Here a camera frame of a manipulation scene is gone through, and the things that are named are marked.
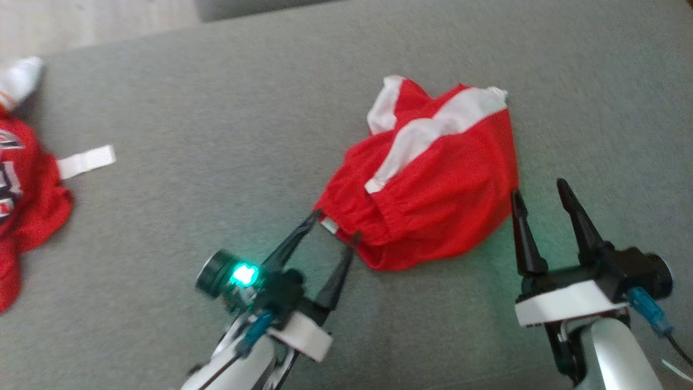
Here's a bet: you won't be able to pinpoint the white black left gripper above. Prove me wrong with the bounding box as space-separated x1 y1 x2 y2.
254 209 362 362

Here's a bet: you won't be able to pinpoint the red shorts with white stripe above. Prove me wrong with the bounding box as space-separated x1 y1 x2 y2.
313 75 519 271

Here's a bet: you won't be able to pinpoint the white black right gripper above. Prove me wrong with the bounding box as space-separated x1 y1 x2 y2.
511 178 631 328

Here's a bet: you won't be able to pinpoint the red white printed jersey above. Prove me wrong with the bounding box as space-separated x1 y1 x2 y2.
0 57 117 314

